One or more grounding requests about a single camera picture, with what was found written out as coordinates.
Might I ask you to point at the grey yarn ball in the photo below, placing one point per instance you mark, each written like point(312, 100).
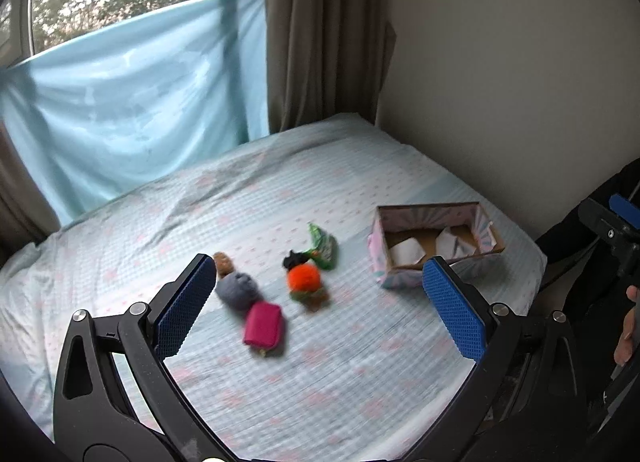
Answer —
point(239, 290)

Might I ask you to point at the white folded cloth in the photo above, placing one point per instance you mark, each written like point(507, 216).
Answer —
point(454, 243)
point(407, 253)

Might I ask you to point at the small brown soft toy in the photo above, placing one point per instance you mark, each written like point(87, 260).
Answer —
point(223, 263)

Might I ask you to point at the person's dark clothing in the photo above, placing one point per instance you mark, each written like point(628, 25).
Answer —
point(570, 262)

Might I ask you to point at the green soft packet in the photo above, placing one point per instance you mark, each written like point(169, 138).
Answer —
point(324, 247)

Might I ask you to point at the pink soft pouch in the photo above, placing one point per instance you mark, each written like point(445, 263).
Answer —
point(264, 327)

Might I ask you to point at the orange pom-pom ball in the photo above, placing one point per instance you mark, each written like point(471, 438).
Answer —
point(303, 277)

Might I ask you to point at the brown curtain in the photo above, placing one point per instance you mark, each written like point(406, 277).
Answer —
point(325, 32)
point(22, 202)

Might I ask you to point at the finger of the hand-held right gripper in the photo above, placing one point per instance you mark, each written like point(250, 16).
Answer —
point(627, 209)

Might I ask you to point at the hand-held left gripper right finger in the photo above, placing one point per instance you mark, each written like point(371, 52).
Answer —
point(454, 307)

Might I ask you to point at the light blue hanging cloth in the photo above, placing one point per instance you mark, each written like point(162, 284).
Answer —
point(135, 107)

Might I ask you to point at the brown and green soft toy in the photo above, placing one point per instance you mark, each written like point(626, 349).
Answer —
point(312, 298)

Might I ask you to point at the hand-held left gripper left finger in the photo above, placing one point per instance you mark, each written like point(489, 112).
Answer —
point(186, 304)

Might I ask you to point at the person's right hand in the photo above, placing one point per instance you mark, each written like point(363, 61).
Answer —
point(629, 332)

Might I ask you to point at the small black soft toy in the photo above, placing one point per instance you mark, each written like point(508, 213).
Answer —
point(296, 260)

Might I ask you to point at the patterned cardboard box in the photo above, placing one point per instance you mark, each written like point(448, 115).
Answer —
point(430, 254)

